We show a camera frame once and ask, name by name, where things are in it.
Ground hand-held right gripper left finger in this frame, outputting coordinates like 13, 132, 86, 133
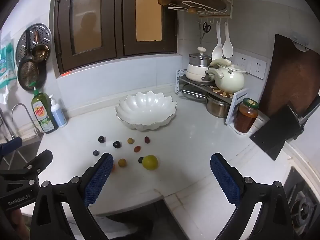
29, 152, 114, 240

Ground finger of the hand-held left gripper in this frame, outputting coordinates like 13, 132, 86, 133
0, 137, 23, 164
15, 149, 53, 180

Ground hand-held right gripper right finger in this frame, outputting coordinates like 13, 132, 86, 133
210, 152, 292, 240

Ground large green round fruit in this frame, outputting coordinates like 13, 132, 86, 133
142, 154, 158, 171

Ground white scalloped bowl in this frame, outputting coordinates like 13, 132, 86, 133
115, 91, 177, 132

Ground kitchen sink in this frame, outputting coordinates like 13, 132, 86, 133
0, 130, 42, 170

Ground metal faucet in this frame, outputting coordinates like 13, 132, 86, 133
11, 103, 42, 137

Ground green dish soap bottle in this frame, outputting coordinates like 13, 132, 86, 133
31, 82, 59, 134

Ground white blue pump bottle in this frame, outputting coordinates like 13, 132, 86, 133
49, 94, 67, 128

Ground glass jar of sauce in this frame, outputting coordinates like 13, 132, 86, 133
234, 98, 260, 133

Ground white grey corner shelf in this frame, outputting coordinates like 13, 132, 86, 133
176, 69, 249, 125

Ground gas stove burner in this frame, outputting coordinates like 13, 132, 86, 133
284, 166, 320, 237

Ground green plastic packets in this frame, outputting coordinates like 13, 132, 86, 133
0, 41, 15, 90

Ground wooden bead trivet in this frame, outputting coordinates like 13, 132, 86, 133
210, 85, 235, 98

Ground glass pan lid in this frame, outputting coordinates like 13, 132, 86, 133
180, 84, 208, 99

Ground brass ladle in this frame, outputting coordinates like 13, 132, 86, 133
31, 30, 50, 62

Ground cream ceramic pot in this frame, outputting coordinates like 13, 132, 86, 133
209, 59, 247, 94

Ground round metal steamer tray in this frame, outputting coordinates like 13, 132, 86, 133
15, 23, 52, 63

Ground cream cooking pot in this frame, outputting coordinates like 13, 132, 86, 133
185, 64, 215, 83

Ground steel steamer pot with lid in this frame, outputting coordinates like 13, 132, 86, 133
189, 47, 213, 68

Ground dark wooden cutting board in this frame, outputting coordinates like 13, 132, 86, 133
260, 34, 320, 117

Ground white rice spoon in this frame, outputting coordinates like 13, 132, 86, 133
211, 21, 224, 61
222, 21, 234, 58

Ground black scissors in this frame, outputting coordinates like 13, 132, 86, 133
202, 22, 211, 40

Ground brown wooden window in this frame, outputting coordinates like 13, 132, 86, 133
50, 0, 178, 75

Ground round wooden board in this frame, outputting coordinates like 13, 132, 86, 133
157, 0, 228, 13

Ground white wall socket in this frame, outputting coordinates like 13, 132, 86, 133
250, 59, 267, 79
232, 52, 252, 73

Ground white wall rack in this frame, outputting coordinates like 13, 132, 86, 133
155, 0, 238, 25

